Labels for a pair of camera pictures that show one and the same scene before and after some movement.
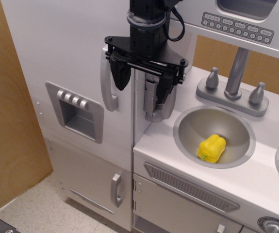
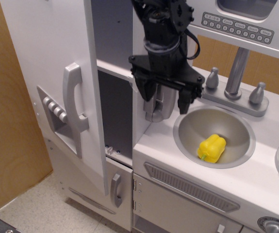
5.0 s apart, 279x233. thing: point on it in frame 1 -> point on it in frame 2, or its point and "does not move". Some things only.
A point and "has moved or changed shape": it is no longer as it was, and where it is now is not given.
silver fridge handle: (110, 99) -> (72, 77)
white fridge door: (61, 42) has moved or changed shape
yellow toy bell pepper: (211, 149) does not move
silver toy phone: (155, 112) does not move
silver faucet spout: (232, 91) does not move
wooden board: (15, 155) does not move
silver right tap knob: (256, 95) does not move
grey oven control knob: (271, 224) does not move
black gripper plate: (149, 49) -> (182, 74)
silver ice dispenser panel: (78, 114) -> (57, 116)
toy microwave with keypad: (267, 24) does not move
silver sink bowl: (193, 123) does not move
